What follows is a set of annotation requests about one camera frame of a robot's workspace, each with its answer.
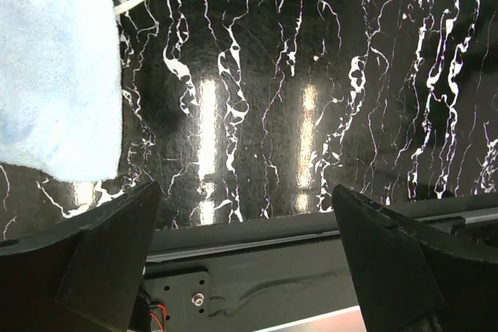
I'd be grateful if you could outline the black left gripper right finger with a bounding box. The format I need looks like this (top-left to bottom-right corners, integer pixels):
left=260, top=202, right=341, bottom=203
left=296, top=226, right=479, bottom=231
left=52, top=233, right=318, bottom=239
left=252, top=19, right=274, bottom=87
left=332, top=185, right=497, bottom=331

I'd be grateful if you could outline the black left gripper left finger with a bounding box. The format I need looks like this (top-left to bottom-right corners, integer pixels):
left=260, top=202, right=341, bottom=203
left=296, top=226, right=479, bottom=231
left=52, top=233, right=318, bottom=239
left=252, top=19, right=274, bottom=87
left=1, top=182, right=160, bottom=331

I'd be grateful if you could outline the light blue towel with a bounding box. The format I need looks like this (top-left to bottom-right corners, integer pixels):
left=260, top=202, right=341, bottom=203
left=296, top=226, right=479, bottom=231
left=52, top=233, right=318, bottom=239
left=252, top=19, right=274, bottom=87
left=1, top=0, right=122, bottom=182

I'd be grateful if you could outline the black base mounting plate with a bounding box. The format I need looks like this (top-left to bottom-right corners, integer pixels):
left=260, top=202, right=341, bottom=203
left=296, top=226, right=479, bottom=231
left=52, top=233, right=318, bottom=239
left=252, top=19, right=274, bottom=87
left=128, top=191, right=498, bottom=332

